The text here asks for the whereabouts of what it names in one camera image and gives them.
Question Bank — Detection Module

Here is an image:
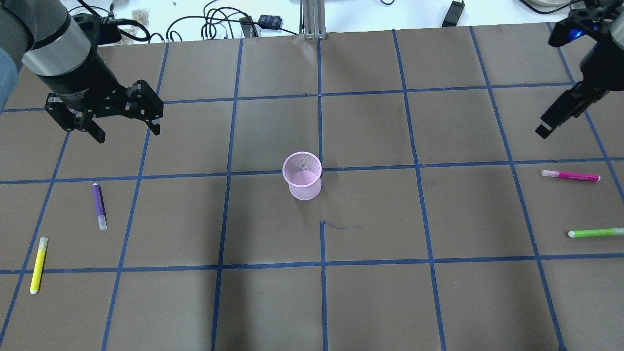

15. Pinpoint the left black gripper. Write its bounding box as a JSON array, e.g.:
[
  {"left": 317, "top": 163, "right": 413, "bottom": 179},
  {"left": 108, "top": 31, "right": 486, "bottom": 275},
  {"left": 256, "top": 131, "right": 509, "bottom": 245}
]
[{"left": 45, "top": 80, "right": 164, "bottom": 144}]

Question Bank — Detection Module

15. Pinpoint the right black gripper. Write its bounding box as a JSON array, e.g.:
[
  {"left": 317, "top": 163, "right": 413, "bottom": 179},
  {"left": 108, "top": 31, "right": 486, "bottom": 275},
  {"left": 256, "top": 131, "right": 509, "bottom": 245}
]
[{"left": 535, "top": 81, "right": 610, "bottom": 138}]

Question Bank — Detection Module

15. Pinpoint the pink marker pen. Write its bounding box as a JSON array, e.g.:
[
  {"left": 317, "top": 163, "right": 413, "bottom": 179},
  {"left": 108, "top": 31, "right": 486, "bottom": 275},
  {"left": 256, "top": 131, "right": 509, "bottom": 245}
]
[{"left": 540, "top": 170, "right": 601, "bottom": 182}]

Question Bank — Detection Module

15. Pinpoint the purple marker pen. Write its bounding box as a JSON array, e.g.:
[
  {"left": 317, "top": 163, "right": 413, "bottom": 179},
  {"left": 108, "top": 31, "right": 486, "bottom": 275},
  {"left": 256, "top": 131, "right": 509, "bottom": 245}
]
[{"left": 92, "top": 183, "right": 108, "bottom": 231}]

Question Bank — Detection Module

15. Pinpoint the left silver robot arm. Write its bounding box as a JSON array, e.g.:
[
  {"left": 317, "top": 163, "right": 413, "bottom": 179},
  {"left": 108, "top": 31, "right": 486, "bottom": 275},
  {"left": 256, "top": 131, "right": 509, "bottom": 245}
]
[{"left": 0, "top": 0, "right": 164, "bottom": 143}]

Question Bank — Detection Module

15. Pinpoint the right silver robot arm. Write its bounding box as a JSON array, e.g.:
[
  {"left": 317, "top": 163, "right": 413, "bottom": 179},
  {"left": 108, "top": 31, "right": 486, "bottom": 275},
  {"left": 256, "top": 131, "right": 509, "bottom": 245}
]
[{"left": 535, "top": 0, "right": 624, "bottom": 138}]

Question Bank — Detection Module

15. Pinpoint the pink mesh cup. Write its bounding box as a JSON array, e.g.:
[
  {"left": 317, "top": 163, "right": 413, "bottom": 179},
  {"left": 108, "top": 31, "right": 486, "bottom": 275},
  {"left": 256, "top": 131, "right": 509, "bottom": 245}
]
[{"left": 282, "top": 151, "right": 323, "bottom": 201}]

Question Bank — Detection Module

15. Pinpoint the green marker pen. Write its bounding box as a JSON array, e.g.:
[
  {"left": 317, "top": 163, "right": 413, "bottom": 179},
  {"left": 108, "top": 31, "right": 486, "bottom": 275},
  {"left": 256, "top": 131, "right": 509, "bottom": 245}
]
[{"left": 567, "top": 228, "right": 624, "bottom": 238}]

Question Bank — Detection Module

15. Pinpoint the black power adapter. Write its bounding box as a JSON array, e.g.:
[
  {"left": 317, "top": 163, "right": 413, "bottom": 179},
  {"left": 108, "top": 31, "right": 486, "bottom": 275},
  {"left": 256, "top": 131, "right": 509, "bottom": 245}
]
[{"left": 441, "top": 0, "right": 465, "bottom": 27}]

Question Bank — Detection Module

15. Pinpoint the yellow marker pen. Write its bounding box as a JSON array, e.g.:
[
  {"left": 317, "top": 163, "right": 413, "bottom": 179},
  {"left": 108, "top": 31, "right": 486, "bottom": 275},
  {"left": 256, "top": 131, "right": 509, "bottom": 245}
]
[{"left": 29, "top": 237, "right": 48, "bottom": 295}]

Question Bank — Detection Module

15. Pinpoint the aluminium frame post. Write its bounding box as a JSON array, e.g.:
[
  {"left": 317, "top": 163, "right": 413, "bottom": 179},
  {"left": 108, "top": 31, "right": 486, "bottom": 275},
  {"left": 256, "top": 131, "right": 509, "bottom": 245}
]
[{"left": 299, "top": 0, "right": 327, "bottom": 40}]

